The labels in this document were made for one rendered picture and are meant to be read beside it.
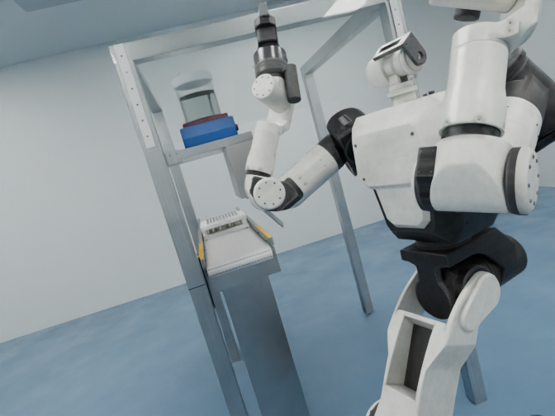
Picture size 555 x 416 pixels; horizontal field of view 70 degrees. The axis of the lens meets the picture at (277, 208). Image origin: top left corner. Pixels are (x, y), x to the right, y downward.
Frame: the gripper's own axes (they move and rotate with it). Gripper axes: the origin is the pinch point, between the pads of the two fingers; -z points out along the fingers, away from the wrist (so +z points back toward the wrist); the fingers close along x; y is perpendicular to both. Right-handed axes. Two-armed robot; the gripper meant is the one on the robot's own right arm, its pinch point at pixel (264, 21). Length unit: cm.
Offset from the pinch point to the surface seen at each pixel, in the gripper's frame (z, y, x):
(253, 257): 57, 17, -56
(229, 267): 60, 27, -55
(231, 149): 19.1, 19.2, -39.7
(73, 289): 29, 271, -353
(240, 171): 27, 17, -43
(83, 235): -29, 249, -336
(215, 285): 65, 33, -58
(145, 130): 14, 44, -24
